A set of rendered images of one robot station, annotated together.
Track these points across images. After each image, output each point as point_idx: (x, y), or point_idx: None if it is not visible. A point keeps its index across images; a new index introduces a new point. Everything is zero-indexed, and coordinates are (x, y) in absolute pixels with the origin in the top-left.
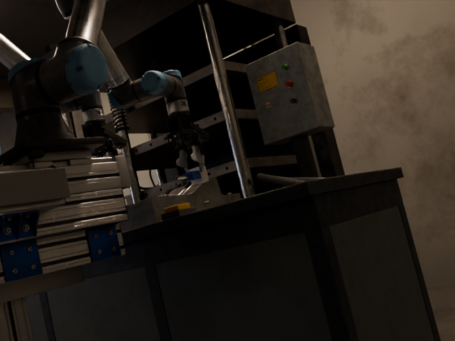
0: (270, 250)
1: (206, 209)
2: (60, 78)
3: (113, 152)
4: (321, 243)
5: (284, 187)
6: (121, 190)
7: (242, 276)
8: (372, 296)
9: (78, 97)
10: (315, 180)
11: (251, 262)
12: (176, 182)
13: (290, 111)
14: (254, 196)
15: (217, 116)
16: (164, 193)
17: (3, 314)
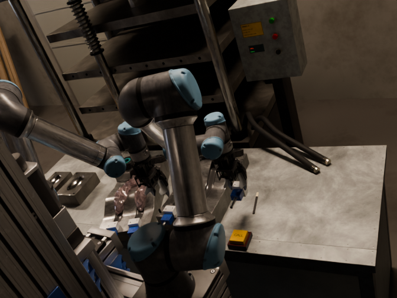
0: (325, 277)
1: (276, 255)
2: (196, 268)
3: (163, 180)
4: (371, 285)
5: (352, 264)
6: (225, 283)
7: (296, 282)
8: (380, 276)
9: (126, 145)
10: (376, 255)
11: (306, 279)
12: None
13: (274, 59)
14: (323, 261)
15: (202, 56)
16: None
17: None
